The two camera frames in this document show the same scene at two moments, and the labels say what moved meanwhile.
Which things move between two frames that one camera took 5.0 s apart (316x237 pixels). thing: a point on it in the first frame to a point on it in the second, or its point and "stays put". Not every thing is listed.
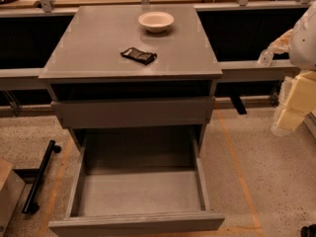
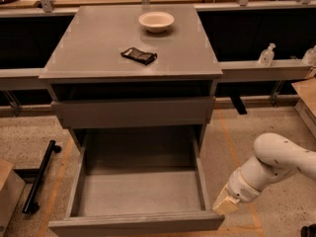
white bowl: [155, 21] stays put
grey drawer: [137, 184] stays put
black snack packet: [139, 55] stays put
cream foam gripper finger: [297, 101] to [237, 190]
